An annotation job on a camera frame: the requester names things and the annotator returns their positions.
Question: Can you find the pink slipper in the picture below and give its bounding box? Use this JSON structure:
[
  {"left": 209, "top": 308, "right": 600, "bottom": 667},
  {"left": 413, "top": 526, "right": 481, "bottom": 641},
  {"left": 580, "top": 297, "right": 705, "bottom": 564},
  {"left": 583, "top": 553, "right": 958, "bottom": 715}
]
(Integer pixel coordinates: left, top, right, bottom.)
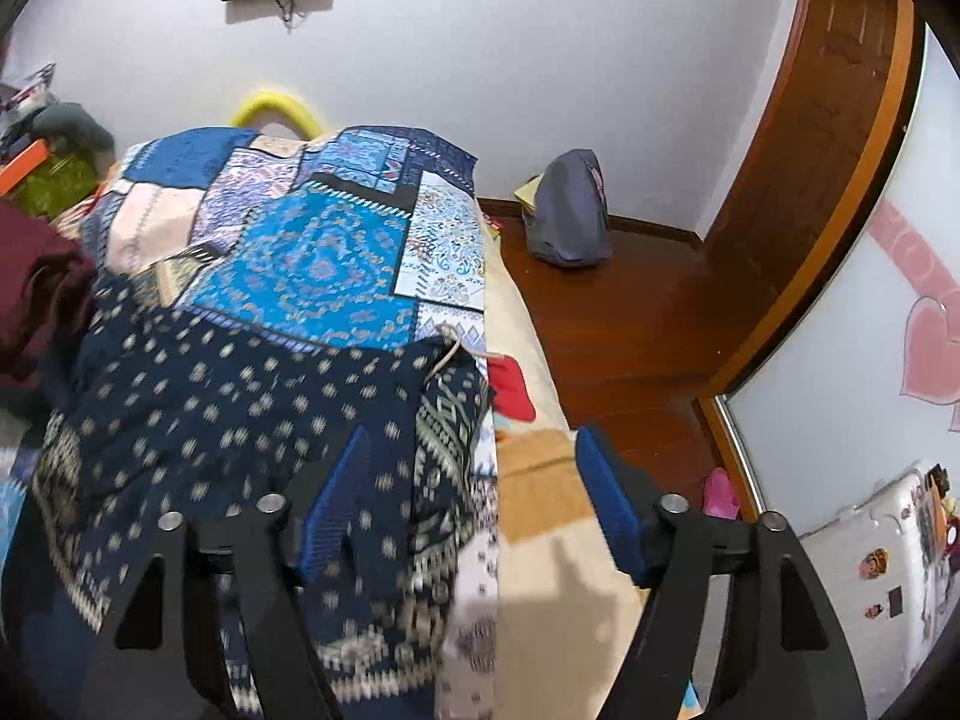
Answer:
[{"left": 701, "top": 467, "right": 743, "bottom": 520}]

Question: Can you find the grey cloth bundle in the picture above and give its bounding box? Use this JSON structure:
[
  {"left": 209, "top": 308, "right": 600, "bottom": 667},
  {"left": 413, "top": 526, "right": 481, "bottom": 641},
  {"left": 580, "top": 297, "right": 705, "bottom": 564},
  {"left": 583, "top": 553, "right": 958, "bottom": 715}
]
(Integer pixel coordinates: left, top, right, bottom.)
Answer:
[{"left": 34, "top": 103, "right": 116, "bottom": 152}]

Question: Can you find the cream printed bed sheet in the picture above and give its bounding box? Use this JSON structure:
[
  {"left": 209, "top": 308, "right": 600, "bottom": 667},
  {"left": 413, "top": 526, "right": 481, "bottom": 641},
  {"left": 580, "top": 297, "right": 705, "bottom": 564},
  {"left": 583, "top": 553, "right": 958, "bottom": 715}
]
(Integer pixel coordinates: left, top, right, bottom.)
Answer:
[{"left": 480, "top": 225, "right": 706, "bottom": 720}]

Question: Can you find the maroon folded garment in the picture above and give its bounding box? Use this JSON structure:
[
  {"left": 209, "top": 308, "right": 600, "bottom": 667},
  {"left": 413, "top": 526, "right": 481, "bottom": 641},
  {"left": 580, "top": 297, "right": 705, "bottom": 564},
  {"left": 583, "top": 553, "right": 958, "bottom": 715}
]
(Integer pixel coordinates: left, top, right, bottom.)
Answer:
[{"left": 0, "top": 206, "right": 98, "bottom": 385}]

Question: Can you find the pink ribbon sticker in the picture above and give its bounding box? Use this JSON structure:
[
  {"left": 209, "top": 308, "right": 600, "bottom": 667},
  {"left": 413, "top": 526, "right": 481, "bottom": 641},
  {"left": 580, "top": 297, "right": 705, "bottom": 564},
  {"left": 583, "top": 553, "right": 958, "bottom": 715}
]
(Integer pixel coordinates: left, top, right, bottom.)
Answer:
[{"left": 870, "top": 199, "right": 960, "bottom": 295}]

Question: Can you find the grey blue bag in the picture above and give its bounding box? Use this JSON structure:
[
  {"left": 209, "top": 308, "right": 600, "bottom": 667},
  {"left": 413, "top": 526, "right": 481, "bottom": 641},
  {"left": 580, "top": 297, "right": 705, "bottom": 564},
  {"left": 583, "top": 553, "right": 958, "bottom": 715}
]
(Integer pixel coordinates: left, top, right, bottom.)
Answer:
[{"left": 523, "top": 148, "right": 614, "bottom": 267}]

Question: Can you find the navy patterned hoodie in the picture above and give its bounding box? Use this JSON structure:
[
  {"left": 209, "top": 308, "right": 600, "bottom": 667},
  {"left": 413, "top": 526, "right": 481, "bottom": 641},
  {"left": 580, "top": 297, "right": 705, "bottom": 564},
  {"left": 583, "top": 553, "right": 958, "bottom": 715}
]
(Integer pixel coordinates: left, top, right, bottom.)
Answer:
[{"left": 30, "top": 270, "right": 492, "bottom": 720}]

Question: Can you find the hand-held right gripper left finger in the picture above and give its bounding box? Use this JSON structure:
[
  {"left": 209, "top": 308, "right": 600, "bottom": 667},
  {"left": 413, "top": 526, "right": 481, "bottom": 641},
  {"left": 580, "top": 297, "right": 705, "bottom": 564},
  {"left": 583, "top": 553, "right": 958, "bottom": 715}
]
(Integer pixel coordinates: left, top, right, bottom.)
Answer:
[{"left": 75, "top": 424, "right": 376, "bottom": 720}]

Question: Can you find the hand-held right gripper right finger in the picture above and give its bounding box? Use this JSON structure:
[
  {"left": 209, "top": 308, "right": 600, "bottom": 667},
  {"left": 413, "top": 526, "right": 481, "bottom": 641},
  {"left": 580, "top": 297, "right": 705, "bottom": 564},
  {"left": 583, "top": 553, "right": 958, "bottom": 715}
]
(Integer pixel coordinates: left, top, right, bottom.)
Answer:
[{"left": 574, "top": 424, "right": 869, "bottom": 720}]

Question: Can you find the wooden door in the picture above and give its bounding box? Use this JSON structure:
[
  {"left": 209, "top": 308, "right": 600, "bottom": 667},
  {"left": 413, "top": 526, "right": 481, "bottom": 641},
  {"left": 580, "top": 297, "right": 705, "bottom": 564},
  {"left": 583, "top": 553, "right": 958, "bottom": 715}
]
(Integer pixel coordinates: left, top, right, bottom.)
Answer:
[{"left": 694, "top": 0, "right": 925, "bottom": 400}]

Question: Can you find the pink heart sticker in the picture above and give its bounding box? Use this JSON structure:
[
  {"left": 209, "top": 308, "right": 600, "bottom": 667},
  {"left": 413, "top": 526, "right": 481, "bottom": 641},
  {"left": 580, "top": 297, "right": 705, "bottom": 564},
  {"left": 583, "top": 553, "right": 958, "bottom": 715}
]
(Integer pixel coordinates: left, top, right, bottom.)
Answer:
[{"left": 900, "top": 296, "right": 960, "bottom": 407}]

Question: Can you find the white stickered suitcase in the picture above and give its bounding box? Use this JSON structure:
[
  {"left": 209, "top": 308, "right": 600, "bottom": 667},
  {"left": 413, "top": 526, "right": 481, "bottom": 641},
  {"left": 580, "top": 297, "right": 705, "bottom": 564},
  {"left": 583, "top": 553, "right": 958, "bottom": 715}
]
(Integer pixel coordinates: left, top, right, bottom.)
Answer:
[{"left": 799, "top": 465, "right": 960, "bottom": 691}]

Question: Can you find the orange shelf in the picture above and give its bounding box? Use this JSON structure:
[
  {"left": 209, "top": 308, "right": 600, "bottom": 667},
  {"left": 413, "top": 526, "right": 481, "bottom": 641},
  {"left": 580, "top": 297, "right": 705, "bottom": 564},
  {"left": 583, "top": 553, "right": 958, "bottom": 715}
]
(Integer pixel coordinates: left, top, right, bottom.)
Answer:
[{"left": 0, "top": 136, "right": 59, "bottom": 197}]

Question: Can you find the blue patchwork bedspread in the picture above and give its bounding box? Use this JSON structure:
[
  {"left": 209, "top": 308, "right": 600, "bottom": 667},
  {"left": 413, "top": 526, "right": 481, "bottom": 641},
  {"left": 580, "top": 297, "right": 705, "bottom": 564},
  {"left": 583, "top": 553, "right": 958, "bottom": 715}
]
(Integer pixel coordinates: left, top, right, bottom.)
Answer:
[{"left": 0, "top": 126, "right": 502, "bottom": 720}]

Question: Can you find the green patterned cloth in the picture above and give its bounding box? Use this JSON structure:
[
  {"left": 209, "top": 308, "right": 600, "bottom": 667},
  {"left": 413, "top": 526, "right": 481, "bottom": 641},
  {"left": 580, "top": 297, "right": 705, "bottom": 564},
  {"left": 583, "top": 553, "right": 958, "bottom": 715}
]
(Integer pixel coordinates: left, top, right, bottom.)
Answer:
[{"left": 15, "top": 154, "right": 102, "bottom": 220}]

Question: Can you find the white sliding wardrobe door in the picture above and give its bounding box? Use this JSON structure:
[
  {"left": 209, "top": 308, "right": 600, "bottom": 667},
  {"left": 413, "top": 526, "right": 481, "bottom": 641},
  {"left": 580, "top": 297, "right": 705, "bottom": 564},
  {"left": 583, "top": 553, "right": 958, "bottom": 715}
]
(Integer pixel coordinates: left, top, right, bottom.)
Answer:
[{"left": 697, "top": 22, "right": 960, "bottom": 541}]

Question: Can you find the yellow hoop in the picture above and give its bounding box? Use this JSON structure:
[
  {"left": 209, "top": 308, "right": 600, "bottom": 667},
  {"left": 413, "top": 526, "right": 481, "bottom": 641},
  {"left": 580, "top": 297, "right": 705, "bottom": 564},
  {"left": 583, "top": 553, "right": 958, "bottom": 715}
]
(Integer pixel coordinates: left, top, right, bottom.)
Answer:
[{"left": 229, "top": 88, "right": 323, "bottom": 143}]

